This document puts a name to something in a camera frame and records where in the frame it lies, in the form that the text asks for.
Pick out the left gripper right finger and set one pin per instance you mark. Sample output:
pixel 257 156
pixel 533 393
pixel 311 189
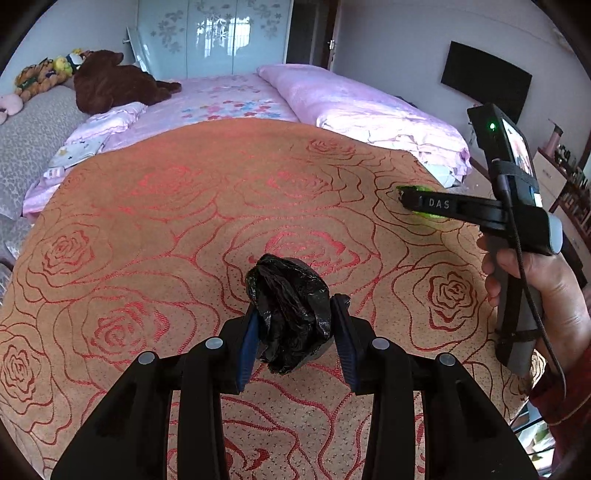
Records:
pixel 352 337

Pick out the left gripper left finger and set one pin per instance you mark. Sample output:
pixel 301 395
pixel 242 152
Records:
pixel 240 337

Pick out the black plastic bag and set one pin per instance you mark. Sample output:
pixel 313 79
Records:
pixel 293 313

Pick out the bright green wrapper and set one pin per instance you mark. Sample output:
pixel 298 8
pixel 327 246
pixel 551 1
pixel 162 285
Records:
pixel 427 202

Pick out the person's right hand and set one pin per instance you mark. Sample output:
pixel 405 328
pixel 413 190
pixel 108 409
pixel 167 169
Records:
pixel 567 320

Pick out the white tall cabinet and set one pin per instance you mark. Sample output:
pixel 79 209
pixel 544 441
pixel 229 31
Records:
pixel 551 179

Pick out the dressing table with cosmetics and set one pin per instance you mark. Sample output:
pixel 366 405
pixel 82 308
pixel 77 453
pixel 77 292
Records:
pixel 574 199

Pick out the pink thermos bottle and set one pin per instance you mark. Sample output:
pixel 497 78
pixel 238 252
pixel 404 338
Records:
pixel 554 140

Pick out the pink folded quilt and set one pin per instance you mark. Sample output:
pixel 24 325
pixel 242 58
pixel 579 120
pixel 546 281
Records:
pixel 326 100

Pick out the pink floral bed sheet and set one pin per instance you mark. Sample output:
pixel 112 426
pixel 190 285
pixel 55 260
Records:
pixel 200 100

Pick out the white booklet on bed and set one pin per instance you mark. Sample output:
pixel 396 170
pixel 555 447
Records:
pixel 73 154

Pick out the pink small pillow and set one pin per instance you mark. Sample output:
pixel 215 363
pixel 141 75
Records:
pixel 115 120

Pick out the dark wooden door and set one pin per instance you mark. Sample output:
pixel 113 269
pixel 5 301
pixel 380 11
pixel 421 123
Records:
pixel 312 32

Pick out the grey patterned headboard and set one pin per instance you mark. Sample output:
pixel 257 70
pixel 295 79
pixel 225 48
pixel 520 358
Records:
pixel 29 140

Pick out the brown teddy bear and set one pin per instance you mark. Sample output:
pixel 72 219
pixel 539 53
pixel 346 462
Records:
pixel 102 82

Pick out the glass sliding wardrobe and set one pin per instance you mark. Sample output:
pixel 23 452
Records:
pixel 190 39

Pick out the pink plush toy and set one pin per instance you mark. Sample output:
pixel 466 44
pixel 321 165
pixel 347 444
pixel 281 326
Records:
pixel 10 105

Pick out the brown yellow plush toys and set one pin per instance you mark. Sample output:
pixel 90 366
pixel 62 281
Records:
pixel 48 73

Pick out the black wall television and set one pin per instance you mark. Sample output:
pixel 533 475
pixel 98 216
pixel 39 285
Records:
pixel 487 79

